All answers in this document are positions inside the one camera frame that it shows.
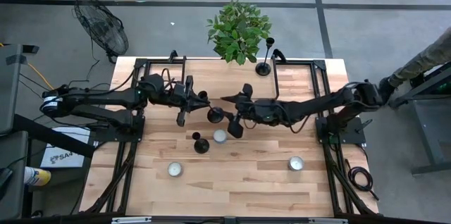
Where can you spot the person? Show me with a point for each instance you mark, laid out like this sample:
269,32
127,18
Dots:
419,62

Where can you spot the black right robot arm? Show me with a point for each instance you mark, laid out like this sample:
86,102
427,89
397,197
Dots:
317,106

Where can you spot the black metal candlestick holder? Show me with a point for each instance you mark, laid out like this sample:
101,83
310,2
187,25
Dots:
263,69
201,146
215,115

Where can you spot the black floor fan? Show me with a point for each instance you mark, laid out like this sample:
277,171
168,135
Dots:
102,26

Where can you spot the grey equipment cabinet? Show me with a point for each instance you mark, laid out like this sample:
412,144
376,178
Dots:
10,90
12,174

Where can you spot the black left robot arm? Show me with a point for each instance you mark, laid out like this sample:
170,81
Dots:
105,97

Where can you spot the potted green ficus plant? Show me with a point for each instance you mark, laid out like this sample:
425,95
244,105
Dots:
239,32

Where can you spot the purple blue patterned candle tin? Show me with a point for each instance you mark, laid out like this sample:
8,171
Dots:
175,168

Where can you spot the grey metal workbench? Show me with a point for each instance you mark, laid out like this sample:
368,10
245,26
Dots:
431,125

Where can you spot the black metal rig frame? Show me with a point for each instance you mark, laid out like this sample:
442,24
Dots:
141,64

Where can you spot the white maroon floral candle tin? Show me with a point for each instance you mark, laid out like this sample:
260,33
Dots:
296,163

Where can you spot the yellow white spray can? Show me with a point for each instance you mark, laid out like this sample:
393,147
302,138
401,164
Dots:
37,176

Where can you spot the grey speckled ceramic bowl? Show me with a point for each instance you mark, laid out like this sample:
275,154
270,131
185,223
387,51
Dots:
220,136

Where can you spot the black metal beam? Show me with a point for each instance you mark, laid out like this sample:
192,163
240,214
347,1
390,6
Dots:
53,136

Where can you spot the white printed sign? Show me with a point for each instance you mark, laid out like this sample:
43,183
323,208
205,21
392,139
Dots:
67,158

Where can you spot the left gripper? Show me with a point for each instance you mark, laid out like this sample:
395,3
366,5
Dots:
181,97

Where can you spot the black frame clamp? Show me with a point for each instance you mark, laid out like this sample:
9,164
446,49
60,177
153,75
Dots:
173,54
278,54

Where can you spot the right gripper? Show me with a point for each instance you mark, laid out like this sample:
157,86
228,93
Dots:
262,111

